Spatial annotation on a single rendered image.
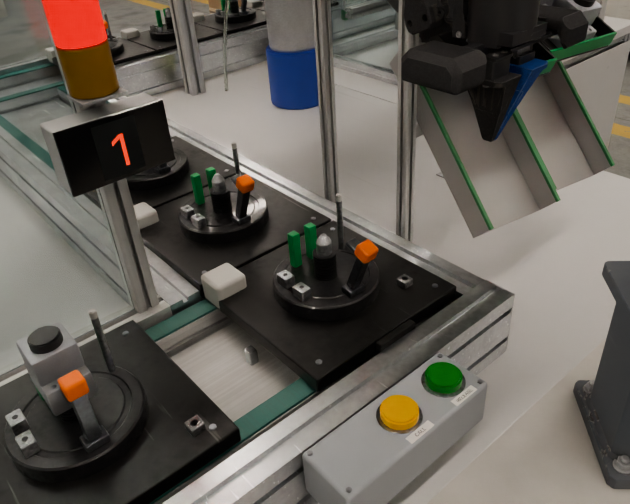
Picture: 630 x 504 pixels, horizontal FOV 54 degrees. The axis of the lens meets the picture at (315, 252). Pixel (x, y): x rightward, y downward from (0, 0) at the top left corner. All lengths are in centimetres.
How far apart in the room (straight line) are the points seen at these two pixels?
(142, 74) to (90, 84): 124
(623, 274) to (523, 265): 36
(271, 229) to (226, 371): 26
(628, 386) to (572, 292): 33
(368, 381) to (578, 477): 25
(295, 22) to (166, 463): 121
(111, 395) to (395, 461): 30
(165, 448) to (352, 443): 19
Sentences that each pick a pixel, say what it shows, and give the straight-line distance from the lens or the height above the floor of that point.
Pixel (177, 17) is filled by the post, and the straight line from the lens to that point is 183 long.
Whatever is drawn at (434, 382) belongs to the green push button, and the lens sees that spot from 68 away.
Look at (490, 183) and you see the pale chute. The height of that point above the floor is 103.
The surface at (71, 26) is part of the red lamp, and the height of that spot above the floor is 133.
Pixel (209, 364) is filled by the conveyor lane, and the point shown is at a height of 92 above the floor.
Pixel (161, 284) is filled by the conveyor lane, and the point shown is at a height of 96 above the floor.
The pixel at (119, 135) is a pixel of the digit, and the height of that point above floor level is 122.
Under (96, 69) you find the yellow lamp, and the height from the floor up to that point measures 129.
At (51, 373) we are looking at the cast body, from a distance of 63.
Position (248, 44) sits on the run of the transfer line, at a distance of 208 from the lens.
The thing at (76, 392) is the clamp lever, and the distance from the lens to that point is 60.
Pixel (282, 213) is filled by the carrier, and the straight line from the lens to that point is 98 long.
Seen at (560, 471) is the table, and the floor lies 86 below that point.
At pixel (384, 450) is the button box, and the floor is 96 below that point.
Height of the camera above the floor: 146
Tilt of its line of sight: 34 degrees down
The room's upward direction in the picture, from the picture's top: 4 degrees counter-clockwise
